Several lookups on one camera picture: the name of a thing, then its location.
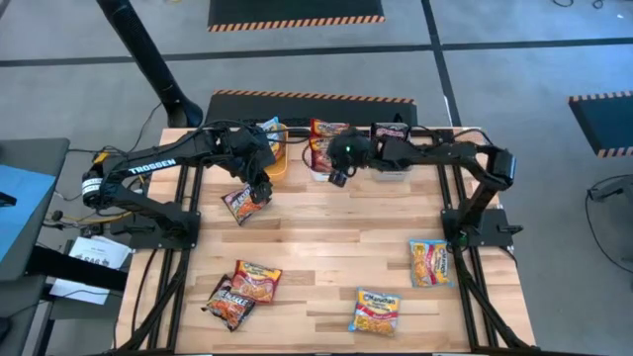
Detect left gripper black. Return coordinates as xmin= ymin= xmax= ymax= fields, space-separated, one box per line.
xmin=217 ymin=127 xmax=277 ymax=206

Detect grey desk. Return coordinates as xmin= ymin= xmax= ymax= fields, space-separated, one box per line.
xmin=0 ymin=137 xmax=70 ymax=283

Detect white printed papers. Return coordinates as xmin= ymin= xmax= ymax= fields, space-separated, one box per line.
xmin=48 ymin=235 xmax=134 ymax=307

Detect grey plastic bin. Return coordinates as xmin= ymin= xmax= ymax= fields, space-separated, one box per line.
xmin=369 ymin=122 xmax=414 ymax=183

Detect black desk foot beam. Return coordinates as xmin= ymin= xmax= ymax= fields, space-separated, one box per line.
xmin=24 ymin=245 xmax=130 ymax=293

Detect yellow cable connector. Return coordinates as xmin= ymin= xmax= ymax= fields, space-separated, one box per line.
xmin=91 ymin=150 xmax=118 ymax=167

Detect black mat orange striped edge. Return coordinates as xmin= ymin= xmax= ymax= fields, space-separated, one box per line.
xmin=205 ymin=89 xmax=419 ymax=129
xmin=207 ymin=0 xmax=386 ymax=34
xmin=568 ymin=91 xmax=633 ymax=158

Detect yellow plastic bin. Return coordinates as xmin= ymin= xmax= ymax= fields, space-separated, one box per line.
xmin=256 ymin=122 xmax=291 ymax=180

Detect blue panel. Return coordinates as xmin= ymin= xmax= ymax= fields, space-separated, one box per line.
xmin=0 ymin=164 xmax=57 ymax=263

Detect yellow ramen packet right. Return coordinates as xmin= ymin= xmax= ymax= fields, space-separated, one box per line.
xmin=408 ymin=238 xmax=454 ymax=289

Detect white plastic bin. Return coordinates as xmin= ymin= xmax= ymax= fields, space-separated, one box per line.
xmin=307 ymin=121 xmax=353 ymax=183

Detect black cylindrical pole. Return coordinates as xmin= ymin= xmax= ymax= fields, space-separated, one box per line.
xmin=95 ymin=0 xmax=205 ymax=129

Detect black Maruchan Fire Noodle pack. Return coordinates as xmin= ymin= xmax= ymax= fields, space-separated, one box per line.
xmin=370 ymin=122 xmax=411 ymax=142
xmin=221 ymin=185 xmax=272 ymax=227
xmin=201 ymin=274 xmax=257 ymax=332

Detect red Maruchan Roast Beef pack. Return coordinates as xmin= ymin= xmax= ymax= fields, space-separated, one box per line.
xmin=310 ymin=118 xmax=351 ymax=138
xmin=229 ymin=259 xmax=284 ymax=305
xmin=309 ymin=136 xmax=340 ymax=174

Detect blue Maruchan ramen pack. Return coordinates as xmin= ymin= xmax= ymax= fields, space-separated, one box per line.
xmin=258 ymin=117 xmax=284 ymax=147
xmin=348 ymin=288 xmax=402 ymax=337

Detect grey chair base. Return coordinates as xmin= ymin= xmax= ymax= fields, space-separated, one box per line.
xmin=587 ymin=173 xmax=633 ymax=204

